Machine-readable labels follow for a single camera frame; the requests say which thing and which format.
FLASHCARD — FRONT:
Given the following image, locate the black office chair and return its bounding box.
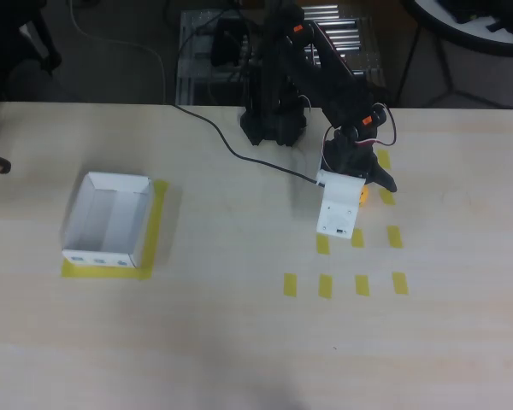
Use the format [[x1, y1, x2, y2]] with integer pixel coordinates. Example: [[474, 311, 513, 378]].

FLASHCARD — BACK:
[[0, 0, 64, 102]]

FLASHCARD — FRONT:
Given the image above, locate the black camera cable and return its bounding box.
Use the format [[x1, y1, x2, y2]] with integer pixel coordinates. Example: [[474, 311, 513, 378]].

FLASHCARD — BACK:
[[173, 103, 325, 186]]

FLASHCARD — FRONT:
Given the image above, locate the aluminium roller frame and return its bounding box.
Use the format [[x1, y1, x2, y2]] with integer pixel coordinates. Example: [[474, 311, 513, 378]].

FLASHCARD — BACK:
[[175, 3, 388, 107]]

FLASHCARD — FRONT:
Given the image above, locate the yellow tape frame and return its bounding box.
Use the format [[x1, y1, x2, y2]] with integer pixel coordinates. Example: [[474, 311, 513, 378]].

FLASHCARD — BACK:
[[61, 179, 171, 281]]

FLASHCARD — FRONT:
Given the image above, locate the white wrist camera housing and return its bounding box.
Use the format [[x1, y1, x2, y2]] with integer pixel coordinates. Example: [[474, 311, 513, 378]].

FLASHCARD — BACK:
[[315, 169, 367, 238]]

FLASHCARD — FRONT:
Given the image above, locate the red servo wire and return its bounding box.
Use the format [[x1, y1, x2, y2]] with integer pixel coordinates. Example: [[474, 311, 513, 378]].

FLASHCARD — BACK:
[[353, 103, 399, 150]]

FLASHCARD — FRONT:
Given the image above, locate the white floor cable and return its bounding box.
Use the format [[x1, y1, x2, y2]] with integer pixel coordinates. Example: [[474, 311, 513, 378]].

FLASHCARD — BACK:
[[68, 0, 168, 106]]

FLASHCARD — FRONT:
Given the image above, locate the black bag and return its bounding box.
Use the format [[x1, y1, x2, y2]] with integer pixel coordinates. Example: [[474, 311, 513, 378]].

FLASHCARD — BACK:
[[442, 0, 513, 33]]

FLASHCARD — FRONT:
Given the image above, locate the white cardboard box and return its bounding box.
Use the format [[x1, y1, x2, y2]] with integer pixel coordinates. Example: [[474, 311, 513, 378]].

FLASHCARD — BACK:
[[61, 171, 155, 269]]

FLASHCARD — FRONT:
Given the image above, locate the round white table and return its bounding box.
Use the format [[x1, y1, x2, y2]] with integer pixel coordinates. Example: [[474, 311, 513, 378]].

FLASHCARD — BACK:
[[395, 0, 513, 110]]

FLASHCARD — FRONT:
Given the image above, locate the black power adapter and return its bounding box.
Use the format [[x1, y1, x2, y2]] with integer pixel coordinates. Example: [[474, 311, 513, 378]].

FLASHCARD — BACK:
[[210, 17, 245, 68]]

